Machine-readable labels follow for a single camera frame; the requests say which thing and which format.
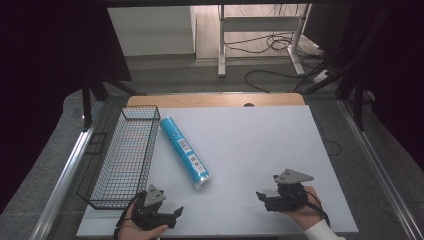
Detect white metal desk frame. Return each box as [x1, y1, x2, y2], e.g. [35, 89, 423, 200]
[217, 3, 312, 79]

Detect black wire basket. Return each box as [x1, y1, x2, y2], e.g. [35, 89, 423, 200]
[76, 105, 162, 211]

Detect white power strip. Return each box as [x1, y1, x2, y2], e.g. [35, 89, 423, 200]
[312, 69, 332, 84]

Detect aluminium rail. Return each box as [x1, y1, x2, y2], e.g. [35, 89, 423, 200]
[29, 99, 107, 240]
[337, 99, 424, 240]

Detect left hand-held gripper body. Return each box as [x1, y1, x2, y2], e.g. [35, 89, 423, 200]
[132, 184, 170, 231]

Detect person's right hand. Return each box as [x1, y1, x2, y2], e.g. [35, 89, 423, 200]
[285, 185, 325, 232]

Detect blue plastic-wrapped roll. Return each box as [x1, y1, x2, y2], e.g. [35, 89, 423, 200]
[159, 116, 213, 192]

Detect left hand-held gripper black cable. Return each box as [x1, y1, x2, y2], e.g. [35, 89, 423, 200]
[112, 190, 148, 240]

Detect person's left hand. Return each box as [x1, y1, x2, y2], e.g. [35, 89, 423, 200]
[118, 202, 170, 240]

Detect black floor cables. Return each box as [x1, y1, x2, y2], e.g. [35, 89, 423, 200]
[223, 31, 326, 94]

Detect white table mat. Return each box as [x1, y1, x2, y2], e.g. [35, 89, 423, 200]
[76, 104, 360, 238]

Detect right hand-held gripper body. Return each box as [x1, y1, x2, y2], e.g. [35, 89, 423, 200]
[273, 168, 315, 213]

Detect dark curtain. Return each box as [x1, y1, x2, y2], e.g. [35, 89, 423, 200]
[301, 0, 424, 171]
[0, 0, 133, 214]

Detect black metal stand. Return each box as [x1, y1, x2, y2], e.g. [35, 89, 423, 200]
[80, 63, 148, 132]

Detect hand-held gripper black cable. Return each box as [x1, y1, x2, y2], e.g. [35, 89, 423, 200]
[112, 190, 148, 240]
[303, 189, 332, 228]

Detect right hand-held gripper black cable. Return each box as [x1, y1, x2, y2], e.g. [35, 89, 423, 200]
[303, 189, 332, 228]

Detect thin black cable loop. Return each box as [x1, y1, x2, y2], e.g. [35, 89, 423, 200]
[314, 121, 343, 158]

